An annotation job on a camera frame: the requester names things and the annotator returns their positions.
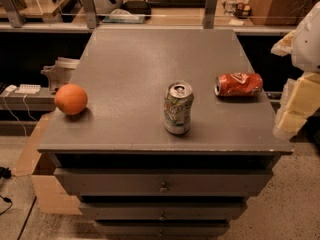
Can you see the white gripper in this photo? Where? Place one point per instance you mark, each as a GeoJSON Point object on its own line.
{"type": "Point", "coordinates": [308, 44]}

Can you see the red coke can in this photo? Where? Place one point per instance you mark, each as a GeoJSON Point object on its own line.
{"type": "Point", "coordinates": [238, 85]}

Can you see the green white soda can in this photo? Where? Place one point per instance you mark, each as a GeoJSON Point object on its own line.
{"type": "Point", "coordinates": [177, 107]}

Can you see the clear plastic bottle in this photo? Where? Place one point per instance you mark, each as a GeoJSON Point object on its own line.
{"type": "Point", "coordinates": [230, 7]}

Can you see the black keyboard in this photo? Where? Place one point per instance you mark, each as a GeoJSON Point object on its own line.
{"type": "Point", "coordinates": [177, 3]}

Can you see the top drawer knob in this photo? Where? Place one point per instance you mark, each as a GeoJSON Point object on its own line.
{"type": "Point", "coordinates": [163, 188]}

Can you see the grey drawer cabinet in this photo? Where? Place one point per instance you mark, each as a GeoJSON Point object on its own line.
{"type": "Point", "coordinates": [115, 155]}

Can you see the orange fruit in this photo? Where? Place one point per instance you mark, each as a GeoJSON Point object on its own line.
{"type": "Point", "coordinates": [71, 99]}

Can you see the white power strip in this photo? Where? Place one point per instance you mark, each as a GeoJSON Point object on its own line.
{"type": "Point", "coordinates": [28, 89]}

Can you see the cardboard box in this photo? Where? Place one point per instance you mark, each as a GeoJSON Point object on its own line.
{"type": "Point", "coordinates": [51, 196]}

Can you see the grey metal bracket part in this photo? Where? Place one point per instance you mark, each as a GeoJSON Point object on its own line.
{"type": "Point", "coordinates": [60, 72]}

